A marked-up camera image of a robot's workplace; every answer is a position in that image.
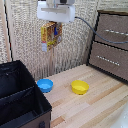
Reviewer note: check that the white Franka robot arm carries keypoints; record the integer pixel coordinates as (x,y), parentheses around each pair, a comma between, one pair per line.
(60,2)

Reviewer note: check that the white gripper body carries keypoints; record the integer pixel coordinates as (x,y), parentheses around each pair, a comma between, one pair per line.
(56,12)

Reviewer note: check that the blue plastic bowl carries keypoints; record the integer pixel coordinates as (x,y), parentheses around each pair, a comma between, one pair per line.
(45,85)

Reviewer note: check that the yellow plastic bowl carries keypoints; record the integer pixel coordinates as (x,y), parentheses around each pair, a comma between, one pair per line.
(80,87)

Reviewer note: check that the black fabric storage box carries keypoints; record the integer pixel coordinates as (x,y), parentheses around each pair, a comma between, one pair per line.
(20,100)

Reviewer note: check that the brown drawer cabinet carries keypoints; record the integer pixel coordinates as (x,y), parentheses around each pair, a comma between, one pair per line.
(110,46)

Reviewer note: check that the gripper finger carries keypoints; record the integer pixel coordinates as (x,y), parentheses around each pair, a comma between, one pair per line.
(59,26)
(44,47)

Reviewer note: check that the yellow granola bars box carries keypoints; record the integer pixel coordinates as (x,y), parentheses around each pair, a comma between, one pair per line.
(50,35)

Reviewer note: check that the beige woven curtain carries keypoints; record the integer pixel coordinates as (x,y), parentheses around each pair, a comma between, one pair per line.
(26,36)

